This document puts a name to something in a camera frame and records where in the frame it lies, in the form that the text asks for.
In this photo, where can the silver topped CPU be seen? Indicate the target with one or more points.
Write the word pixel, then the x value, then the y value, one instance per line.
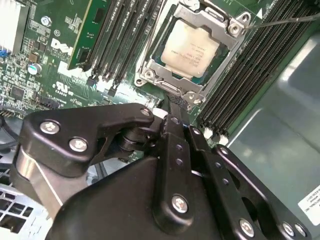
pixel 190 47

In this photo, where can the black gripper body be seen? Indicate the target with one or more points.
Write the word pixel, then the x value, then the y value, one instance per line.
pixel 112 212

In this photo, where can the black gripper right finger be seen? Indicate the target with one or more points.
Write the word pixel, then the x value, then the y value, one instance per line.
pixel 222 173

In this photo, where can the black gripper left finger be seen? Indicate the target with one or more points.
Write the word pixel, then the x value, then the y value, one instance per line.
pixel 75 125

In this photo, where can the metal CPU socket cover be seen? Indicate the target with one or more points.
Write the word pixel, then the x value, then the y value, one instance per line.
pixel 210 22

